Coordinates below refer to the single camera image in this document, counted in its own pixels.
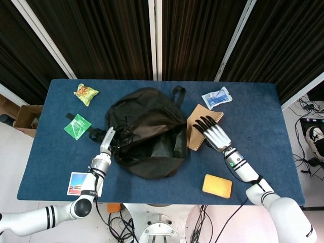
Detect photo postcard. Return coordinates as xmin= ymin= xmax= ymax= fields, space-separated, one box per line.
xmin=66 ymin=172 xmax=103 ymax=197

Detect cardboard box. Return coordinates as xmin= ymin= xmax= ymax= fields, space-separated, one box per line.
xmin=13 ymin=105 xmax=44 ymax=138

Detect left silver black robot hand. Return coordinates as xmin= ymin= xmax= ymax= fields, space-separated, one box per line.
xmin=99 ymin=126 xmax=134 ymax=155

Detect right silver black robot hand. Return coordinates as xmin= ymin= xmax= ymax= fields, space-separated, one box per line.
xmin=192 ymin=115 xmax=232 ymax=152

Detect green flat packet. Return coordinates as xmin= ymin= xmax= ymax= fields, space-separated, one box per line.
xmin=63 ymin=113 xmax=93 ymax=141

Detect white frame post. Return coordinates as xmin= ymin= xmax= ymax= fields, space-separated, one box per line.
xmin=280 ymin=78 xmax=324 ymax=111
xmin=214 ymin=0 xmax=258 ymax=82
xmin=11 ymin=0 xmax=78 ymax=79
xmin=148 ymin=0 xmax=163 ymax=81

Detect black floor cables with adapter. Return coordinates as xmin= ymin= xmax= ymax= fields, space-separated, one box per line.
xmin=288 ymin=97 xmax=324 ymax=119

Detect orange block under table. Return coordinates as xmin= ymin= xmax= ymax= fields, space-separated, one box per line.
xmin=106 ymin=202 xmax=122 ymax=213

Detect black fabric backpack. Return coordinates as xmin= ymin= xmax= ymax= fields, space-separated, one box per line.
xmin=88 ymin=85 xmax=189 ymax=180

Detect black cable bundle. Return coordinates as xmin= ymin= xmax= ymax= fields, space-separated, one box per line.
xmin=108 ymin=211 xmax=139 ymax=243
xmin=189 ymin=205 xmax=215 ymax=243

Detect blue white packet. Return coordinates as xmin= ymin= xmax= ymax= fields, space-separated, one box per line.
xmin=201 ymin=86 xmax=234 ymax=111

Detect dark pleated curtain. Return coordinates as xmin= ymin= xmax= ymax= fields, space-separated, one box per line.
xmin=0 ymin=0 xmax=69 ymax=105
xmin=220 ymin=0 xmax=324 ymax=104
xmin=161 ymin=0 xmax=250 ymax=82
xmin=26 ymin=0 xmax=154 ymax=80

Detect blue table cloth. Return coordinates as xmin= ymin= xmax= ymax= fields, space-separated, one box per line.
xmin=16 ymin=78 xmax=306 ymax=206

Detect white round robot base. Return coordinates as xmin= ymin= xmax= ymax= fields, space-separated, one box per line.
xmin=138 ymin=204 xmax=185 ymax=243

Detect brown spiral notebook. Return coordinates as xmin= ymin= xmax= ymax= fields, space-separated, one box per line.
xmin=186 ymin=103 xmax=225 ymax=152

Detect yellow sponge block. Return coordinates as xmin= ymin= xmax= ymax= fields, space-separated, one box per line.
xmin=202 ymin=174 xmax=233 ymax=199

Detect white black sneaker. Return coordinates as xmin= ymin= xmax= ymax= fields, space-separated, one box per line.
xmin=305 ymin=126 xmax=324 ymax=160

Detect yellow snack packet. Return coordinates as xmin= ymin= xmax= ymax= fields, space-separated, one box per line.
xmin=73 ymin=83 xmax=100 ymax=107

